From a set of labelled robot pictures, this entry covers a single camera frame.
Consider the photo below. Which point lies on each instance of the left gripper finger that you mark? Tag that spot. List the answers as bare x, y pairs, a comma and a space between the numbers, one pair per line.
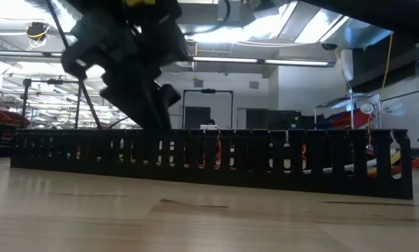
135, 101
169, 105

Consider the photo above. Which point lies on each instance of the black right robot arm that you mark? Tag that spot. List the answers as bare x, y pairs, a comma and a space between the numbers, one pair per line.
387, 14

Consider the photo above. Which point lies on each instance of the distant black robot station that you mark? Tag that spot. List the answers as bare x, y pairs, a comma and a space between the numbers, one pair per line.
208, 91

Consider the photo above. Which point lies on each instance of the long ceiling light bar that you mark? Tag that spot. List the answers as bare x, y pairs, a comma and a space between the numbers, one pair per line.
265, 61

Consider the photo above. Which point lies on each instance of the black cabinet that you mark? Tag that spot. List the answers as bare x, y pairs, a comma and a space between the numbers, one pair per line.
289, 120

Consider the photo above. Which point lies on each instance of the metal shelf with red bins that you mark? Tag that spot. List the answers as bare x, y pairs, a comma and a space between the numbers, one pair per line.
342, 120

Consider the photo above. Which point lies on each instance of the white fan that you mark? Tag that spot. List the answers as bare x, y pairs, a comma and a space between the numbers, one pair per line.
366, 108

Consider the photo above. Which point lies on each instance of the grey wall vent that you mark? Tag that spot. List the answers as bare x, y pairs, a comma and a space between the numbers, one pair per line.
198, 83
254, 85

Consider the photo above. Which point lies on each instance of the distant black gantry frame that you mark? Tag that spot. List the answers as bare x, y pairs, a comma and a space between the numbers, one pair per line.
51, 81

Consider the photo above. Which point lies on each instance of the black ceiling camera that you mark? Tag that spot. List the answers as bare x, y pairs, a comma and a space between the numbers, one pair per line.
329, 46

